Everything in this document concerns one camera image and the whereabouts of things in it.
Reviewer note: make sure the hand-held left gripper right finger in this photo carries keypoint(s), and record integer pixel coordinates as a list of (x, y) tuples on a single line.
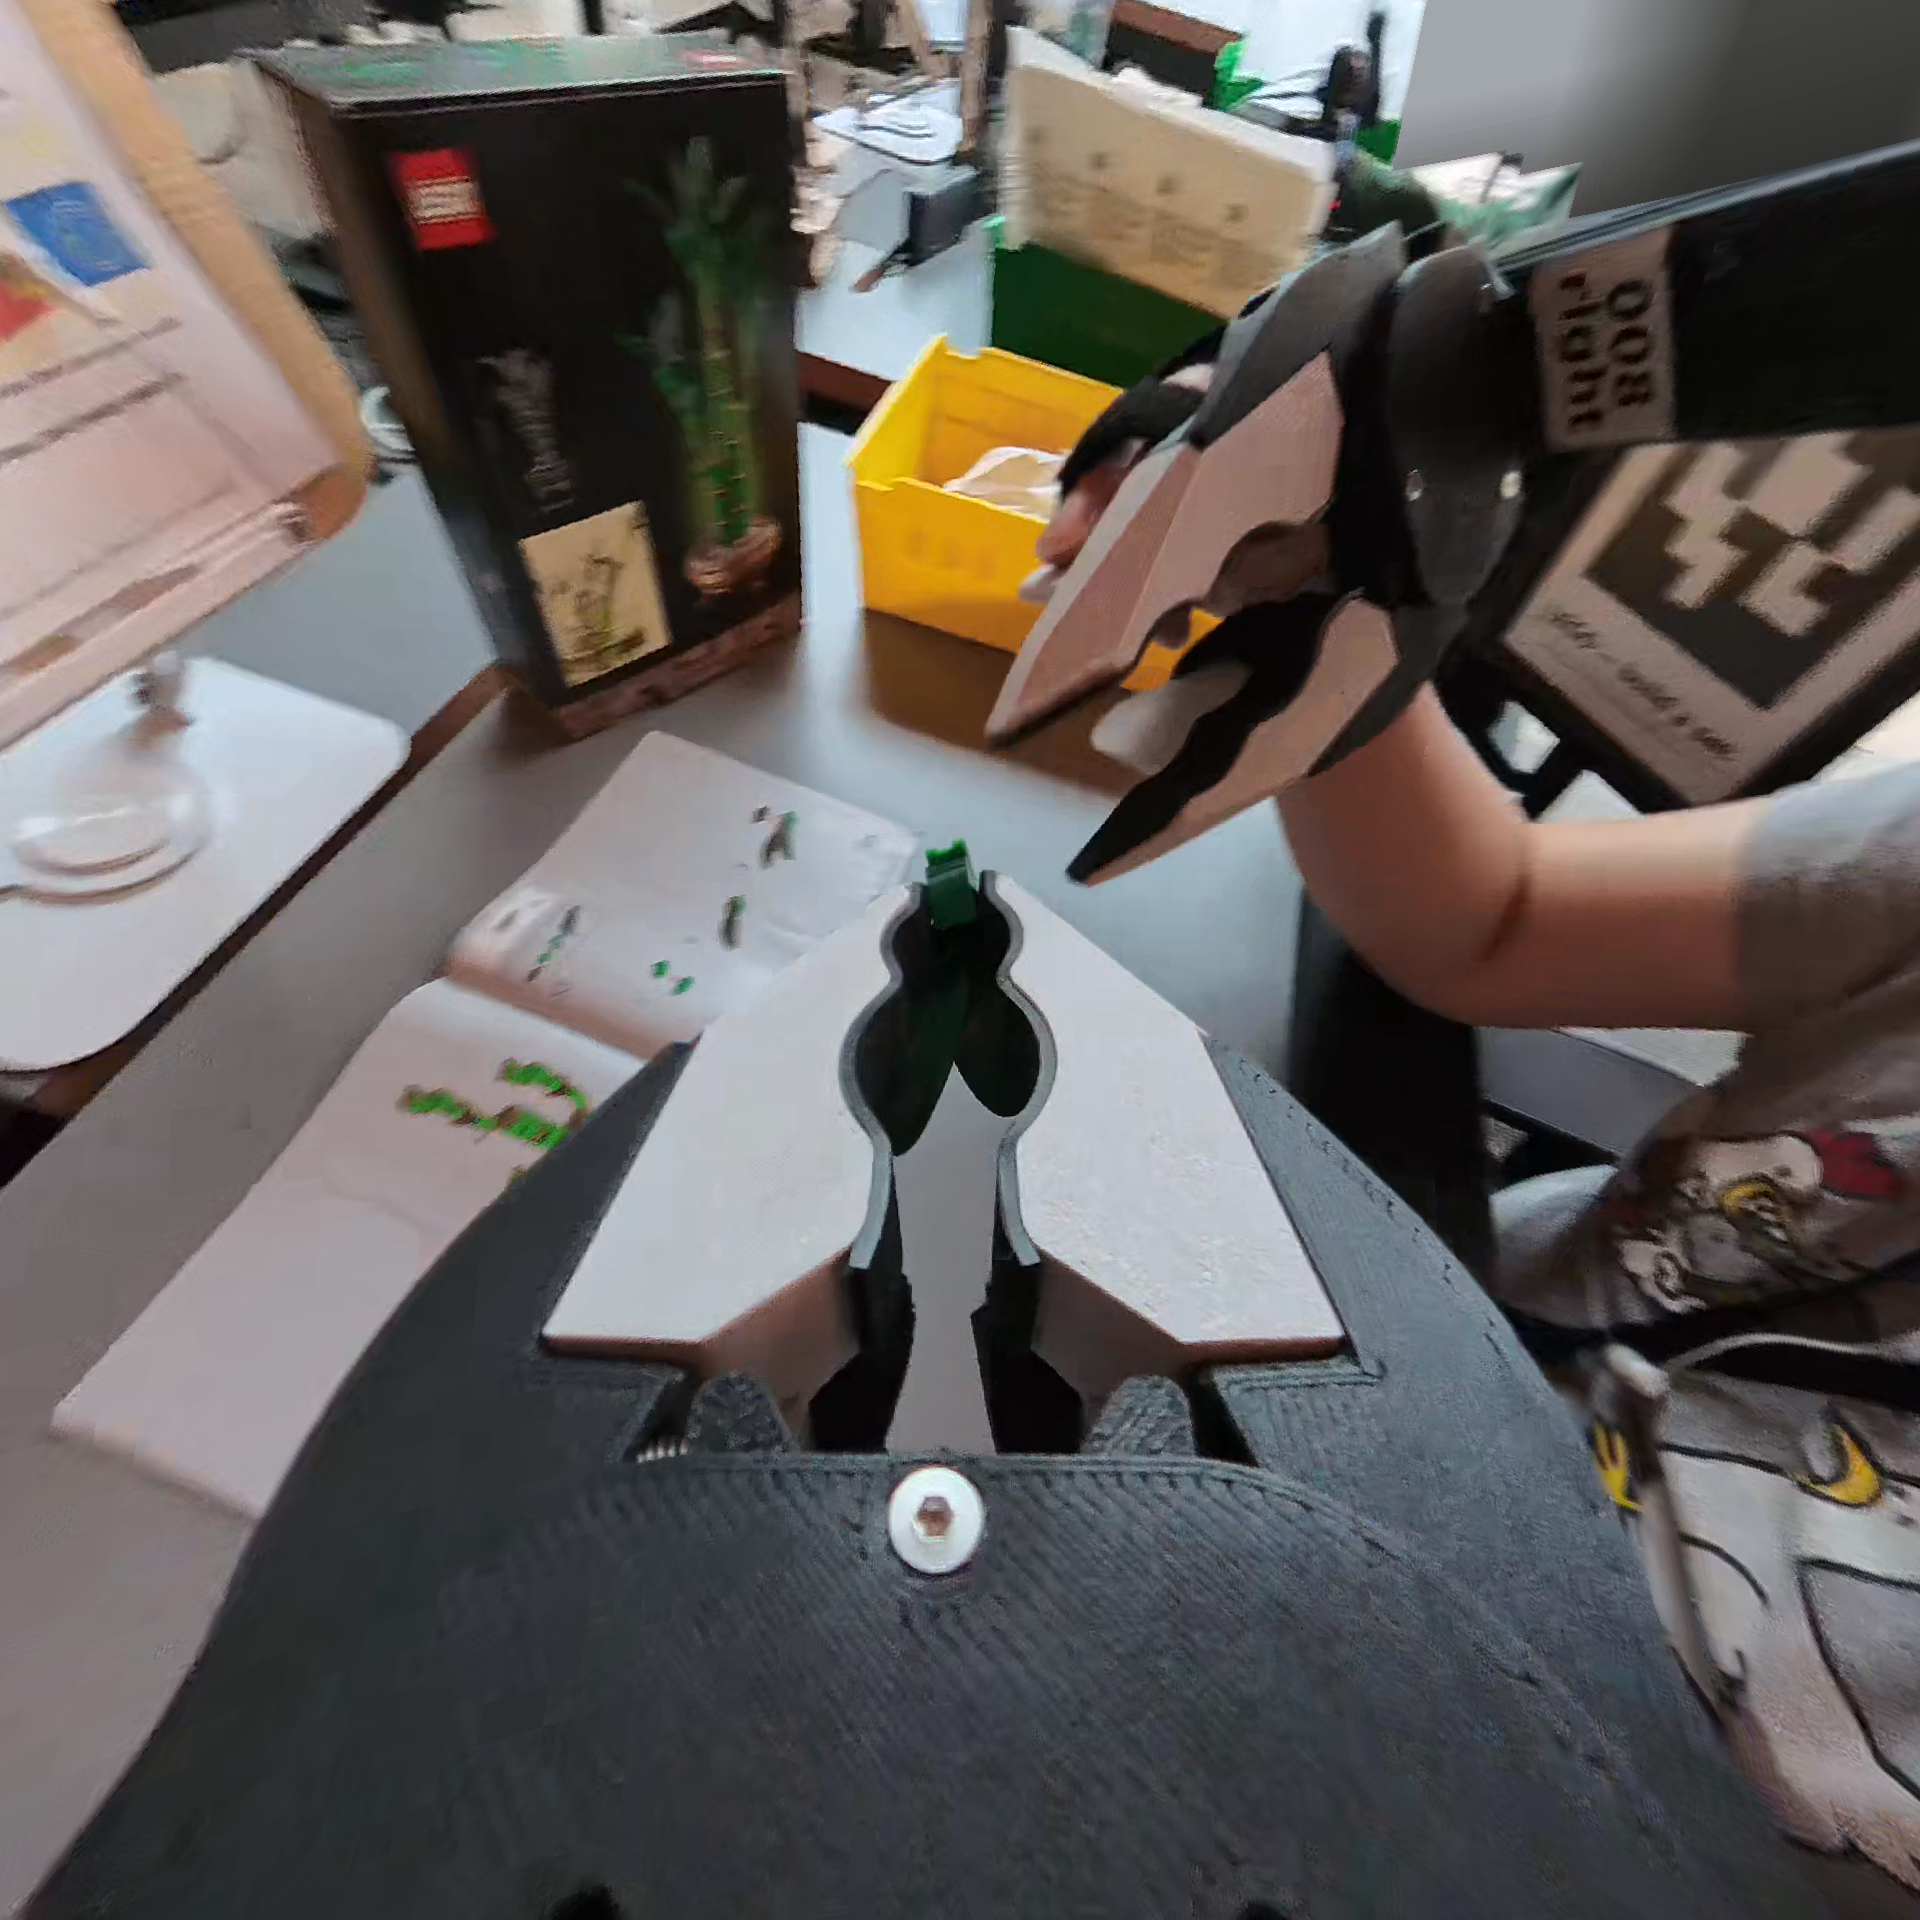
[(1170, 1201)]

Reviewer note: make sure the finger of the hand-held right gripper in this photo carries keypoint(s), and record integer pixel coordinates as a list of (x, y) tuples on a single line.
[(1200, 525), (1320, 706)]

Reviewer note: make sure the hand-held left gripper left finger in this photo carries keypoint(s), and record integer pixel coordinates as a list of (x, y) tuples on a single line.
[(721, 1201)]

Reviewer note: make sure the dark green lego leaf assembly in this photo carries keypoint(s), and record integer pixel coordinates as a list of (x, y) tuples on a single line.
[(949, 901)]

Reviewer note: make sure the person's right forearm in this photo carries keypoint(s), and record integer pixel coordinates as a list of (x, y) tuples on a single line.
[(1470, 901)]

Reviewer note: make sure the open lego instruction booklet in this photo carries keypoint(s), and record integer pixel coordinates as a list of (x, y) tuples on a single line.
[(299, 1278)]

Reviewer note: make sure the black lego set box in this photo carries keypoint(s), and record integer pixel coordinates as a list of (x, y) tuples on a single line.
[(569, 375)]

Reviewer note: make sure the person's right hand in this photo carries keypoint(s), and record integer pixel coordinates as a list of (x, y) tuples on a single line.
[(1087, 525)]

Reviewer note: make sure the white paper bag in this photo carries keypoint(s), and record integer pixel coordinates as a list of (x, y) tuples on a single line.
[(1013, 483)]

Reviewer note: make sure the green plastic bin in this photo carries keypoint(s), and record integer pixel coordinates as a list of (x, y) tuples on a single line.
[(1094, 324)]

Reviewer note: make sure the yellow plastic bin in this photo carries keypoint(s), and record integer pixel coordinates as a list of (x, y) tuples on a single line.
[(930, 554)]

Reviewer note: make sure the black framed marker sign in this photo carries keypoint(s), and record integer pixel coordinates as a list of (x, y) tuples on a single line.
[(1725, 602)]

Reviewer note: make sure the beige printed card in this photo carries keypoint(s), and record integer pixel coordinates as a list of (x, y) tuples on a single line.
[(1155, 181)]

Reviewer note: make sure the grey printed shirt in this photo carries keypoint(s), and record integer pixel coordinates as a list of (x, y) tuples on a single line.
[(1800, 1201)]

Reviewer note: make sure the cardboard backed instruction sheet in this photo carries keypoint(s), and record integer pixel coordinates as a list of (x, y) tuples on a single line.
[(136, 450)]

